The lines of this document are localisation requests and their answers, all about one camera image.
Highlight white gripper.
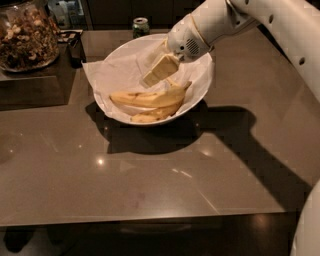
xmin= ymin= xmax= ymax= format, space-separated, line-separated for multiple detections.
xmin=139 ymin=14 xmax=210 ymax=87

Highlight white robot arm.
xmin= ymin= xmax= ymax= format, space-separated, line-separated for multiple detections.
xmin=165 ymin=0 xmax=320 ymax=256

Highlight upper yellow banana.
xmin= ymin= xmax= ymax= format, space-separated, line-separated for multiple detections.
xmin=109 ymin=79 xmax=192 ymax=108

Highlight yellow banana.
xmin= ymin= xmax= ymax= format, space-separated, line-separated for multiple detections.
xmin=109 ymin=79 xmax=192 ymax=108
xmin=130 ymin=81 xmax=193 ymax=124

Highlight white bowl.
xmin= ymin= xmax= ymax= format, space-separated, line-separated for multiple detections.
xmin=93 ymin=32 xmax=215 ymax=127

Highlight lower yellow banana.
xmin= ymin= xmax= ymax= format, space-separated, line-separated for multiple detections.
xmin=130 ymin=81 xmax=193 ymax=124

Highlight green drink can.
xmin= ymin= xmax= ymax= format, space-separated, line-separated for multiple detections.
xmin=132 ymin=17 xmax=150 ymax=39

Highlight white paper liner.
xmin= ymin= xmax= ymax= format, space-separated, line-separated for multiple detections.
xmin=81 ymin=33 xmax=215 ymax=124

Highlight small dark items behind jar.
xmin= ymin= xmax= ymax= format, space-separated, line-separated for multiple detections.
xmin=58 ymin=30 xmax=82 ymax=43

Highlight dark box stand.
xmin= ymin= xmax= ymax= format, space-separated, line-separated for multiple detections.
xmin=0 ymin=42 xmax=86 ymax=111

